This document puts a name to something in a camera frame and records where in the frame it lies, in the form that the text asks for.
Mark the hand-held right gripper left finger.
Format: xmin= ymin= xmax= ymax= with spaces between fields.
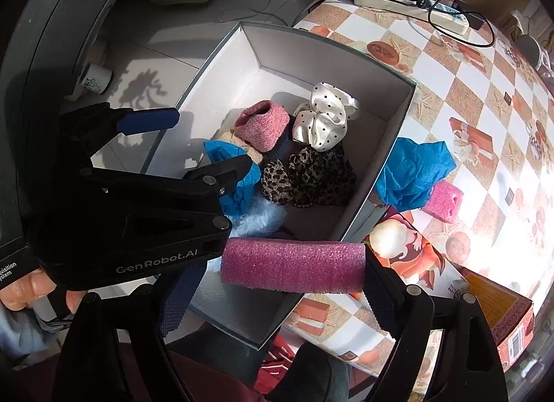
xmin=52 ymin=257 xmax=208 ymax=402

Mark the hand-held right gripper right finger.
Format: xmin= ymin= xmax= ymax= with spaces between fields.
xmin=361 ymin=246 xmax=509 ymax=402

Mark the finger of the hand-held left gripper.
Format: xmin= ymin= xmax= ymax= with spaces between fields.
xmin=80 ymin=153 xmax=254 ymax=214
xmin=61 ymin=103 xmax=180 ymax=169

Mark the blue shoe cover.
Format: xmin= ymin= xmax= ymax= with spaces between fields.
xmin=374 ymin=137 xmax=457 ymax=212
xmin=203 ymin=140 xmax=262 ymax=216

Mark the beige knitted sock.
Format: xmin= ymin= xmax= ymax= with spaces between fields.
xmin=214 ymin=129 xmax=265 ymax=164

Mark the pink and navy sock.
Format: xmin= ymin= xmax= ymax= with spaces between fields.
xmin=234 ymin=100 xmax=299 ymax=164

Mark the pink foam roll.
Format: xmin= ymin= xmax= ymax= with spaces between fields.
xmin=220 ymin=237 xmax=368 ymax=295

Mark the large leopard print scrunchie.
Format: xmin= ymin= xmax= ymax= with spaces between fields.
xmin=288 ymin=146 xmax=358 ymax=208

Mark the grey cardboard box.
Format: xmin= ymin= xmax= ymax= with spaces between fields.
xmin=143 ymin=23 xmax=418 ymax=351

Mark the person's left hand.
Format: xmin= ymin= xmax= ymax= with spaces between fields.
xmin=0 ymin=270 xmax=89 ymax=320

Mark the small leopard print scrunchie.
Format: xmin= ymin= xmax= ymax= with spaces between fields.
xmin=260 ymin=159 xmax=299 ymax=206

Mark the printed orange carton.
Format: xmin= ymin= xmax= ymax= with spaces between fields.
xmin=368 ymin=207 xmax=535 ymax=370

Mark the light blue fluffy scrunchie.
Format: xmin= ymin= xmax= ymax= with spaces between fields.
xmin=234 ymin=194 xmax=288 ymax=238

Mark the white printed cup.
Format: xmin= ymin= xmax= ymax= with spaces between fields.
xmin=78 ymin=62 xmax=112 ymax=95

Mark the white polka dot scrunchie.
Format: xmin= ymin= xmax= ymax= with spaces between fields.
xmin=292 ymin=81 xmax=361 ymax=152

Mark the pink foam block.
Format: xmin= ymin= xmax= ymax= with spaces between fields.
xmin=422 ymin=180 xmax=464 ymax=224

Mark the red striped cloth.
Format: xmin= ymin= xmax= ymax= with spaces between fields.
xmin=253 ymin=335 xmax=304 ymax=394

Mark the checkered printed tablecloth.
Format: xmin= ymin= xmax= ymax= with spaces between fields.
xmin=277 ymin=0 xmax=554 ymax=394

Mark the grey round object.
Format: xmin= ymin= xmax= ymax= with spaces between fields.
xmin=515 ymin=34 xmax=547 ymax=70

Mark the black adapter cable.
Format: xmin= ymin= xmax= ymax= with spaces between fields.
xmin=428 ymin=0 xmax=496 ymax=48

